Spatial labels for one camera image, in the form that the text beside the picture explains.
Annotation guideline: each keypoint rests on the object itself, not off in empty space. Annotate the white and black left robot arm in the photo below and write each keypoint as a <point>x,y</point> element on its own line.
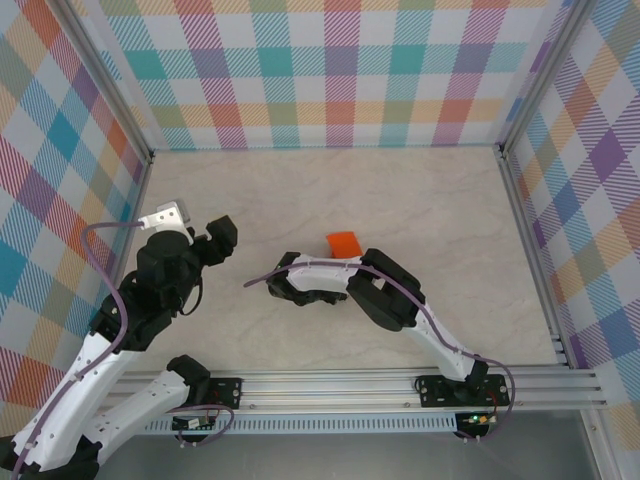
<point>75,390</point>

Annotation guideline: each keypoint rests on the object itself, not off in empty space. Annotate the long aluminium mounting rail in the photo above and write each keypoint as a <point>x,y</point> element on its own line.
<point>325,390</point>

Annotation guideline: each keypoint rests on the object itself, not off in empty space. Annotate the orange paper sheet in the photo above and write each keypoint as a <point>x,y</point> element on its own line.
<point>344,245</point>

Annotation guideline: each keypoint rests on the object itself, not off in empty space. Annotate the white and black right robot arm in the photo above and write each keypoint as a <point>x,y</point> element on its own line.
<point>380,295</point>

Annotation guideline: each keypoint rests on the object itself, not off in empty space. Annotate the small black circuit board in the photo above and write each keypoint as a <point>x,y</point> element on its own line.
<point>192,424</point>

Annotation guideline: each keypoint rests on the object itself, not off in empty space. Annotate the aluminium side rail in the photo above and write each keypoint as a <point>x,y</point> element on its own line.
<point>132,225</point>
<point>524,225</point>

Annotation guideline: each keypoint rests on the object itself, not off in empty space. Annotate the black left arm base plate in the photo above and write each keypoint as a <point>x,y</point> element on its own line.
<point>227,387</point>

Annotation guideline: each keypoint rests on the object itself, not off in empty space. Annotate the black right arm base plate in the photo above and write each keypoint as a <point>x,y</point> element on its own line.
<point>500,395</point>

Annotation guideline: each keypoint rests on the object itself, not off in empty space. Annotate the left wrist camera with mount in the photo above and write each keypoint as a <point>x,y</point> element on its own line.
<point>165,217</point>

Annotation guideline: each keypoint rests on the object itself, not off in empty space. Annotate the aluminium frame post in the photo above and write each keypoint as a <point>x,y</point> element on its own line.
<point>107,82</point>
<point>544,75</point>

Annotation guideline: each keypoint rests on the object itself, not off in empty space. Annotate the circuit board with green light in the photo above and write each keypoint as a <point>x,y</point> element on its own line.
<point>477,419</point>

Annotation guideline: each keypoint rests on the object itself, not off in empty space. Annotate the grey metal panel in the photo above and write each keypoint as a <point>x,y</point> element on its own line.
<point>325,460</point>

